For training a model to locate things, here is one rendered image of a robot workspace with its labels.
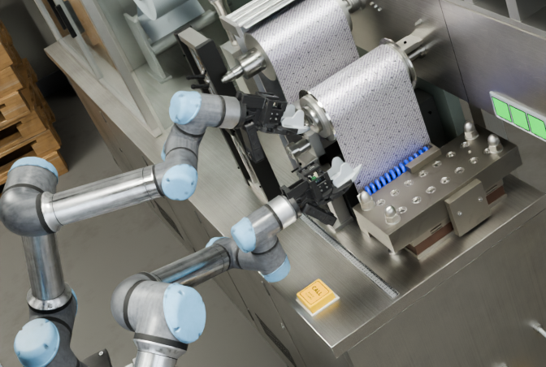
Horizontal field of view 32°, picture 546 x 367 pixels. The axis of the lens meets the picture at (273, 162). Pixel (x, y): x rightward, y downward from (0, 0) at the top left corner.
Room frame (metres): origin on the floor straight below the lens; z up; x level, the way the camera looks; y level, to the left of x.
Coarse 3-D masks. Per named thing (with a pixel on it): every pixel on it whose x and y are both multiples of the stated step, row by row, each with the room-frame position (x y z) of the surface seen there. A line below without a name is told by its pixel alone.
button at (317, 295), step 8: (320, 280) 1.78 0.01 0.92; (312, 288) 1.76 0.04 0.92; (320, 288) 1.75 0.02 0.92; (328, 288) 1.74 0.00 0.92; (304, 296) 1.75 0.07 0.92; (312, 296) 1.74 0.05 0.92; (320, 296) 1.72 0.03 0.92; (328, 296) 1.72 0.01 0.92; (304, 304) 1.74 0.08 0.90; (312, 304) 1.71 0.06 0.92; (320, 304) 1.71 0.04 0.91; (312, 312) 1.71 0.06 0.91
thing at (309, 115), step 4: (304, 108) 1.96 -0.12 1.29; (308, 108) 1.95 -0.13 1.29; (304, 112) 1.97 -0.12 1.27; (308, 112) 1.95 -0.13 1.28; (312, 112) 1.94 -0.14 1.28; (304, 116) 1.98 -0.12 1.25; (308, 116) 1.97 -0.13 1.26; (312, 116) 1.93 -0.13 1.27; (316, 116) 1.93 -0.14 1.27; (308, 120) 1.97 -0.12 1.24; (312, 120) 1.94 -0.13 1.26; (316, 120) 1.93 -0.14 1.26; (312, 124) 1.96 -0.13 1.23; (316, 124) 1.93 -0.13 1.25; (320, 124) 1.93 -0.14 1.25; (312, 128) 1.96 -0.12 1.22; (316, 128) 1.94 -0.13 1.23; (320, 128) 1.93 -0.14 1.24; (316, 132) 1.95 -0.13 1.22
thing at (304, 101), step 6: (402, 60) 1.98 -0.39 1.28; (408, 72) 1.97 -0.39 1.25; (300, 102) 2.01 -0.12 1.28; (306, 102) 1.96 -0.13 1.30; (312, 102) 1.94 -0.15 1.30; (312, 108) 1.94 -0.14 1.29; (318, 108) 1.93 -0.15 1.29; (318, 114) 1.92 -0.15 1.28; (324, 120) 1.91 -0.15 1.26; (324, 126) 1.91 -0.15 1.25; (324, 132) 1.93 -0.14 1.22; (330, 132) 1.92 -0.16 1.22
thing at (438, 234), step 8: (496, 184) 1.80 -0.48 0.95; (488, 192) 1.79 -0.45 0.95; (496, 192) 1.80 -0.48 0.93; (504, 192) 1.80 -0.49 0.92; (488, 200) 1.79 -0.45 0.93; (496, 200) 1.79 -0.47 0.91; (448, 216) 1.76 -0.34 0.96; (440, 224) 1.75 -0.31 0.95; (448, 224) 1.76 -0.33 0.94; (432, 232) 1.75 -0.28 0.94; (440, 232) 1.75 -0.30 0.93; (448, 232) 1.76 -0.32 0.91; (416, 240) 1.73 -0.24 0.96; (424, 240) 1.74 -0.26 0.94; (432, 240) 1.74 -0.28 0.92; (440, 240) 1.75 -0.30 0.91; (408, 248) 1.77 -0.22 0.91; (416, 248) 1.73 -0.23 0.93; (424, 248) 1.74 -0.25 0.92; (432, 248) 1.74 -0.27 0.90; (416, 256) 1.73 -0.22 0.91
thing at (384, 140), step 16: (384, 112) 1.94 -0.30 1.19; (400, 112) 1.95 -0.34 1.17; (416, 112) 1.96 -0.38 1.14; (352, 128) 1.92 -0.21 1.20; (368, 128) 1.93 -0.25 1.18; (384, 128) 1.94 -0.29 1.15; (400, 128) 1.95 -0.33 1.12; (416, 128) 1.96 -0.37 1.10; (352, 144) 1.91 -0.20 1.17; (368, 144) 1.92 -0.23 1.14; (384, 144) 1.93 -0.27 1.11; (400, 144) 1.95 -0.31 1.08; (416, 144) 1.96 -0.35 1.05; (352, 160) 1.91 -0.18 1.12; (368, 160) 1.92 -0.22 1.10; (384, 160) 1.93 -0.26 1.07; (400, 160) 1.94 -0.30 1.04; (368, 176) 1.92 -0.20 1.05
